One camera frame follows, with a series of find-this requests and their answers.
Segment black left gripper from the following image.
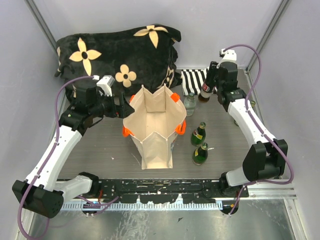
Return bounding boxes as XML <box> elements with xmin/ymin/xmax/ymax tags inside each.
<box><xmin>90</xmin><ymin>90</ymin><xmax>135</xmax><ymax>118</ymax></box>

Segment cola bottle red cap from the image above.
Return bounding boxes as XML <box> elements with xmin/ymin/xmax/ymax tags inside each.
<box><xmin>198</xmin><ymin>80</ymin><xmax>215</xmax><ymax>103</ymax></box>

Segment beige canvas bag orange handles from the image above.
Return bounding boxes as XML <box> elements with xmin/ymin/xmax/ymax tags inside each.
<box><xmin>122</xmin><ymin>85</ymin><xmax>187</xmax><ymax>170</ymax></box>

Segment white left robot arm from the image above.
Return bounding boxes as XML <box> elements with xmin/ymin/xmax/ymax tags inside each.
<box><xmin>12</xmin><ymin>86</ymin><xmax>135</xmax><ymax>219</ymax></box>

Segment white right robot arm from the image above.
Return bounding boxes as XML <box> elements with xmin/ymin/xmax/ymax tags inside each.
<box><xmin>203</xmin><ymin>61</ymin><xmax>288</xmax><ymax>197</ymax></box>

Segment green bottle near bag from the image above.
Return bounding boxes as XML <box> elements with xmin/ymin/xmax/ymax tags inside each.
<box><xmin>190</xmin><ymin>122</ymin><xmax>206</xmax><ymax>147</ymax></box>

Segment black white striped cloth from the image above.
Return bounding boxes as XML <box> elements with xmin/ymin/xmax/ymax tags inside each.
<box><xmin>181</xmin><ymin>67</ymin><xmax>209</xmax><ymax>96</ymax></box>

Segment clear glass bottle green cap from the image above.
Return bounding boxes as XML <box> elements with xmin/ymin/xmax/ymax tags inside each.
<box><xmin>183</xmin><ymin>92</ymin><xmax>196</xmax><ymax>117</ymax></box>

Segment green bottle far right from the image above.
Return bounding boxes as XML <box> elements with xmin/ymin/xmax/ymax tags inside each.
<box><xmin>233</xmin><ymin>100</ymin><xmax>256</xmax><ymax>126</ymax></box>

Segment black blanket beige flowers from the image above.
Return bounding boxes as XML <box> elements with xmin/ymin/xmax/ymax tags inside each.
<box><xmin>55</xmin><ymin>24</ymin><xmax>182</xmax><ymax>102</ymax></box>

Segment green bottle front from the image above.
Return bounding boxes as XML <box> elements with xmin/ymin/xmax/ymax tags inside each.
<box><xmin>192</xmin><ymin>142</ymin><xmax>208</xmax><ymax>165</ymax></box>

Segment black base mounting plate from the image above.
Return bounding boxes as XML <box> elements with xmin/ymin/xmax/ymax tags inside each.
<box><xmin>85</xmin><ymin>178</ymin><xmax>240</xmax><ymax>204</ymax></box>

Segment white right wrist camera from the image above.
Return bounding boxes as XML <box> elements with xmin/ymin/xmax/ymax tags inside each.
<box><xmin>217</xmin><ymin>48</ymin><xmax>237</xmax><ymax>68</ymax></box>

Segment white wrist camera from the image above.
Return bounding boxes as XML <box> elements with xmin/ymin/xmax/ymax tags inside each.
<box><xmin>217</xmin><ymin>48</ymin><xmax>237</xmax><ymax>68</ymax></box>
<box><xmin>93</xmin><ymin>75</ymin><xmax>115</xmax><ymax>97</ymax></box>

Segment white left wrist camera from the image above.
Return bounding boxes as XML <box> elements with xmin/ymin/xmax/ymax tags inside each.
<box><xmin>93</xmin><ymin>75</ymin><xmax>115</xmax><ymax>97</ymax></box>

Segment white slotted cable duct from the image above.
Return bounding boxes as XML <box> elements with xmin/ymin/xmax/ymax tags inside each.
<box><xmin>61</xmin><ymin>200</ymin><xmax>223</xmax><ymax>211</ymax></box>

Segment aluminium frame rail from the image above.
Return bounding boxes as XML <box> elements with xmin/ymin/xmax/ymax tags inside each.
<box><xmin>57</xmin><ymin>179</ymin><xmax>295</xmax><ymax>204</ymax></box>

